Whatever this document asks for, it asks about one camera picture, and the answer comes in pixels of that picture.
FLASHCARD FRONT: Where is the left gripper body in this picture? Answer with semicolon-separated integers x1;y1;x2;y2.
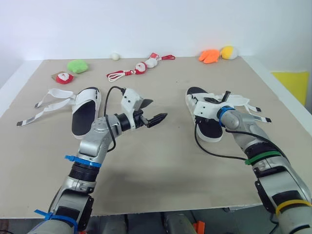
133;109;150;129

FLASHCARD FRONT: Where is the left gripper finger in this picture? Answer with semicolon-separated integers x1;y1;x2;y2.
136;98;154;110
146;112;169;128

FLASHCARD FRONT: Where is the white sandal with black insole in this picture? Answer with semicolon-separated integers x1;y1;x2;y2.
16;86;101;140
185;86;273;143

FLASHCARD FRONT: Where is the orange plush toy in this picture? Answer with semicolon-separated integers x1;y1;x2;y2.
198;49;221;65

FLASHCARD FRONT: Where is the yellow and white plush toy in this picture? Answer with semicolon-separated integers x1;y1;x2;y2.
219;45;239;60

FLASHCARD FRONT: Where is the yellow cushion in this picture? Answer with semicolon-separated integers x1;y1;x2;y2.
271;71;311;106

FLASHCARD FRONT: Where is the green plush toy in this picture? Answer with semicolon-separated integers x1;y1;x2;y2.
66;59;89;74

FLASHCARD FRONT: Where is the red and white plush toy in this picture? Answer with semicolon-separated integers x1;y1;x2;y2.
51;71;75;85

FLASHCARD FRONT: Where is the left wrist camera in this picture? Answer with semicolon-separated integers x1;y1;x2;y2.
120;88;145;130

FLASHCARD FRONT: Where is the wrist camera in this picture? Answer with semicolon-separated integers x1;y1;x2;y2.
120;88;145;130
194;98;227;120

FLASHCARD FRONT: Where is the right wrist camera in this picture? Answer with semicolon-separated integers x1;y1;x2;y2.
194;98;227;120

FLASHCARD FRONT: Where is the santa toy with striped rope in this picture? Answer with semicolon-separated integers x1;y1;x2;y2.
106;61;148;82

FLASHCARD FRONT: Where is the black cable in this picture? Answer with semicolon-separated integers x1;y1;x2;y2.
104;86;125;152
194;116;247;161

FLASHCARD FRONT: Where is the white plush with red cord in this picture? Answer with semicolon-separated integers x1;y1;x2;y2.
145;52;176;69

